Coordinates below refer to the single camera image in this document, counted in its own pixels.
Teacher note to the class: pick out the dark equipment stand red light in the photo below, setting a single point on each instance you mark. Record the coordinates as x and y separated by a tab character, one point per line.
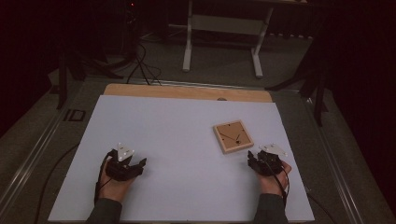
132	28

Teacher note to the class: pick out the black tripod stand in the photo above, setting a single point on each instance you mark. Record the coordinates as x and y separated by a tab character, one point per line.
62	81
319	93

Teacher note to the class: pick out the white table sheet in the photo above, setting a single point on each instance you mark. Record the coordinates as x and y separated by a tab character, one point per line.
180	149

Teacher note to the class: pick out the black rectangular bracket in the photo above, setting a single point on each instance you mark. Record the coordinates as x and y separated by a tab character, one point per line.
74	115

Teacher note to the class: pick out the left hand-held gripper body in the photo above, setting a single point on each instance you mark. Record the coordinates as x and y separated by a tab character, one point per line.
120	169

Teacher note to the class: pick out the person's right hand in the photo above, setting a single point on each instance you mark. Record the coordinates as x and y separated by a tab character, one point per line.
271	185

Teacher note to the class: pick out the metal floor rail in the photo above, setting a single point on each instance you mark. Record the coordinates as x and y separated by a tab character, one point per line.
336	168
202	84
28	169

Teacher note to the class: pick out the square wooden picture frame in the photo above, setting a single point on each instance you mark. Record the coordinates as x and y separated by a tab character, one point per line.
233	136

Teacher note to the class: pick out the white metal desk frame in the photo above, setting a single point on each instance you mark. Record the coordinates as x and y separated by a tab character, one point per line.
222	25

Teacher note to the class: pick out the person's left hand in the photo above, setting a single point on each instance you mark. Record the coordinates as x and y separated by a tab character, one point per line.
115	189

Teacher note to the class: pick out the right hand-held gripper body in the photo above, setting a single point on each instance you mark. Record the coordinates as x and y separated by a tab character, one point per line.
268	165

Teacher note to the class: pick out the wooden table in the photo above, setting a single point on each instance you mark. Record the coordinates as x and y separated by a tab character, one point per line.
186	92

